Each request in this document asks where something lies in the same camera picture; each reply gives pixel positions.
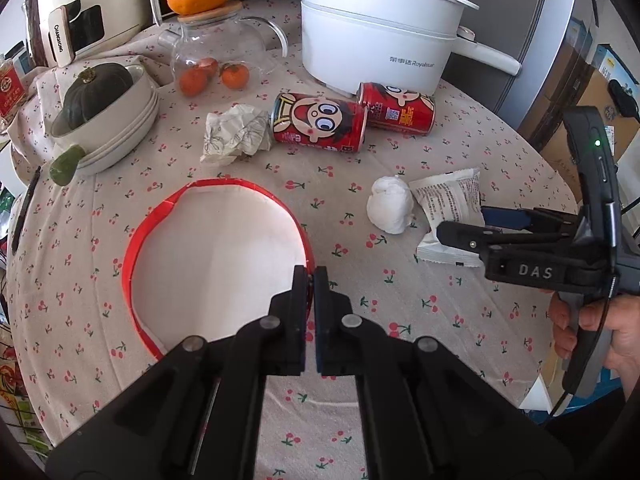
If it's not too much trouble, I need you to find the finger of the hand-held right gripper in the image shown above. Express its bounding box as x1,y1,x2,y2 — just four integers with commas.
481,206,582,234
436,220,576,263

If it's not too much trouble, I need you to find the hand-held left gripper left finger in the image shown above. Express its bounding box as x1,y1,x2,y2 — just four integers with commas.
45,265,308,480

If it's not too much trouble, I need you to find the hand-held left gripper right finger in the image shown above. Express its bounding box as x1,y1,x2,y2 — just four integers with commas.
313,266,574,480

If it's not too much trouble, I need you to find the white snack packet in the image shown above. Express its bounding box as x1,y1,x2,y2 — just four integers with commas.
407,167,489,267

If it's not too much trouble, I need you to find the red rimmed paper bowl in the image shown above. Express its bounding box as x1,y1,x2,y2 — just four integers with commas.
121,178,317,362

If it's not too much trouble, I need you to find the person's right hand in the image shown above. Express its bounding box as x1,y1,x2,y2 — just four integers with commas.
547,291,640,402

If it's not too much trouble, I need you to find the cherry print tablecloth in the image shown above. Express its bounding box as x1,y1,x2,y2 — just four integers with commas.
5,0,592,480

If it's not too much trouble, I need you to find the cardboard box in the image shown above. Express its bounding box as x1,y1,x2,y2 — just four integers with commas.
542,66,640,161

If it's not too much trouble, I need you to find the black object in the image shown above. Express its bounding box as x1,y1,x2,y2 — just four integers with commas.
607,80,640,123

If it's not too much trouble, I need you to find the red cartoon face can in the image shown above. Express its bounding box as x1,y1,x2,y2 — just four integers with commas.
270,92,369,154

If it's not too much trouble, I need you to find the blue and white carton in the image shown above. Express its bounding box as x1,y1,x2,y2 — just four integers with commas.
594,44,640,87

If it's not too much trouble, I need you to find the crumpled paper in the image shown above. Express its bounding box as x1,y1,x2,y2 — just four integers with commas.
200,103,274,166

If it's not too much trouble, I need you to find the white electric pot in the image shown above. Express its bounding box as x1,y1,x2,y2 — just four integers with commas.
298,0,523,97

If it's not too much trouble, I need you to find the grey refrigerator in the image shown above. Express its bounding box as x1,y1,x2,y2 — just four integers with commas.
400,0,592,127

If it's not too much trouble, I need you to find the glass teapot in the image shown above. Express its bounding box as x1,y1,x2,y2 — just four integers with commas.
159,1,290,92

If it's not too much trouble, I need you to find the black pen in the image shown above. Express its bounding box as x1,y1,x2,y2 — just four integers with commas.
10,165,42,256

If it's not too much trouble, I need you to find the green pumpkin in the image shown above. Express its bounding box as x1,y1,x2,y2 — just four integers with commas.
64,62,135,131

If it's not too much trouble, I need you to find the glass jar with red label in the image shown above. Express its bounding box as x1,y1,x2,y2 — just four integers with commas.
0,57,27,122

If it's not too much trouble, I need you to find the black cable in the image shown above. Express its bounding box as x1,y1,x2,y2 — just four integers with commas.
547,200,622,419

